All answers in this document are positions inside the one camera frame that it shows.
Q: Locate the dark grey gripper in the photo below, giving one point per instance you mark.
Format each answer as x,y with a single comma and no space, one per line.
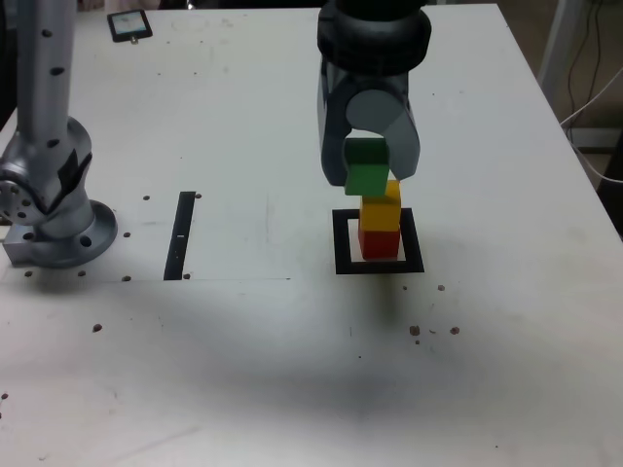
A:
384,82

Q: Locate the green cube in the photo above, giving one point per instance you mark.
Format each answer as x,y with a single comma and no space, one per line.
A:
366,177

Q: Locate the yellow cube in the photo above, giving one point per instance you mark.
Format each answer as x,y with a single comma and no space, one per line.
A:
382,216

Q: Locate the red cube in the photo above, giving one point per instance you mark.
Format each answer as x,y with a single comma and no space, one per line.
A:
379,244

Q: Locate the black tape square outline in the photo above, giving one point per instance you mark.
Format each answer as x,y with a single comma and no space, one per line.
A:
340,243

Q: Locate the black tape strip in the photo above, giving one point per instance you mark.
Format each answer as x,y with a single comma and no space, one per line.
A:
175,253

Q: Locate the black flat phone-like device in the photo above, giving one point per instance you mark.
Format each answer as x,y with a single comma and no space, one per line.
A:
129,25

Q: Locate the white metal post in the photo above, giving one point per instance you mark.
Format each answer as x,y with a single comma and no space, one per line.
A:
555,48

